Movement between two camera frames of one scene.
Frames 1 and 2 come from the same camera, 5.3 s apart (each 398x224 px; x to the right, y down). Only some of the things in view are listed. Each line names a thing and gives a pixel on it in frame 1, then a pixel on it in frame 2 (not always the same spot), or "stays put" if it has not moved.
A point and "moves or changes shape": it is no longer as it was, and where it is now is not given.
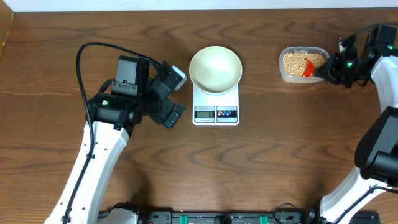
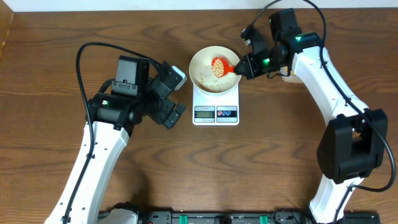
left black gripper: [160, 116] stays put
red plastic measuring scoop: [309, 68] moves or changes shape
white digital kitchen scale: [216, 110] stays put
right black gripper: [328, 70] to [252, 71]
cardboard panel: [6, 18] stays put
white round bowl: [215, 70] stays put
